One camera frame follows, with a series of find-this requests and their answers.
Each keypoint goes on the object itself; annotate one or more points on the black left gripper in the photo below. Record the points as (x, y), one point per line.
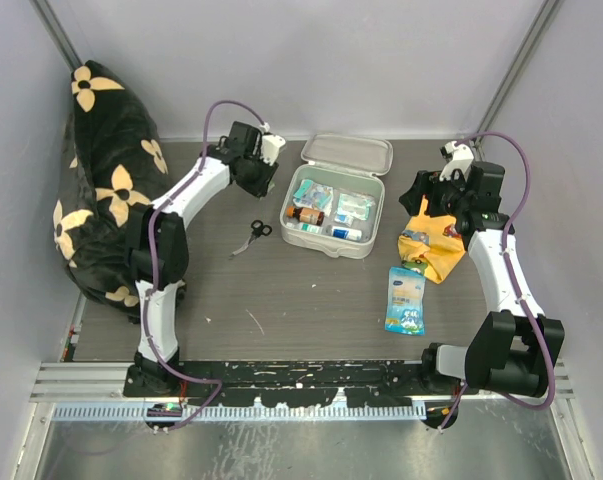
(260, 188)

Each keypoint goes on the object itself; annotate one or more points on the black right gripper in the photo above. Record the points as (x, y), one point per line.
(423, 185)

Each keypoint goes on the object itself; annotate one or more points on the black handled scissors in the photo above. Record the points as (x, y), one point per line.
(258, 229)

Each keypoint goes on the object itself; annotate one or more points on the green plasters plastic bag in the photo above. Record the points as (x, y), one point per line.
(355, 205)

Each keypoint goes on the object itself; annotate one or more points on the medical tape roll packet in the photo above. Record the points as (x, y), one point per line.
(322, 194)

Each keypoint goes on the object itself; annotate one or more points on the white bottle green label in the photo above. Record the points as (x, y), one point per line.
(305, 227)

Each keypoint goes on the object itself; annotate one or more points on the brown medicine bottle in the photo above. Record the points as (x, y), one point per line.
(306, 215)

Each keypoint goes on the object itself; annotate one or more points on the grey medicine kit case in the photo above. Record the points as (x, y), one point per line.
(347, 164)

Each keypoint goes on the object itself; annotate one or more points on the white gauze packet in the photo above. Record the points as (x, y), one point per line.
(303, 199)

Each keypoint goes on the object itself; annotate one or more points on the alcohol pads plastic bag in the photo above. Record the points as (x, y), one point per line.
(343, 215)

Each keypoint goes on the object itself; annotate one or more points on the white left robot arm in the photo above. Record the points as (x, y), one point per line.
(156, 249)

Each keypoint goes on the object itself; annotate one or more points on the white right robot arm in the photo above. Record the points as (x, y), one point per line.
(516, 348)

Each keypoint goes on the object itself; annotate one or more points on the yellow cartoon cloth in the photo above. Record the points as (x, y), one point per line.
(430, 246)

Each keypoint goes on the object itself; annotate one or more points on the blue cooling patch pouch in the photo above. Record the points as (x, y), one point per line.
(404, 313)

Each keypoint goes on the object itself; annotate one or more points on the black floral plush blanket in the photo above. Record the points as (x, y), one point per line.
(111, 160)

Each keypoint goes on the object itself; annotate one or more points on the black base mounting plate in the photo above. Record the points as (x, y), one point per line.
(374, 383)

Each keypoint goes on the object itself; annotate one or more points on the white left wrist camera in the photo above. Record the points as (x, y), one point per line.
(271, 145)

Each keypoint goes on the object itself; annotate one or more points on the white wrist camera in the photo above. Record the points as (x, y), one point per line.
(458, 156)
(271, 145)

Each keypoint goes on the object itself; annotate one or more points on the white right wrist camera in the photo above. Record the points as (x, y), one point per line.
(458, 156)

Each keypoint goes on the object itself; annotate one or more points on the white slotted cable duct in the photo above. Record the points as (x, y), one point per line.
(167, 412)

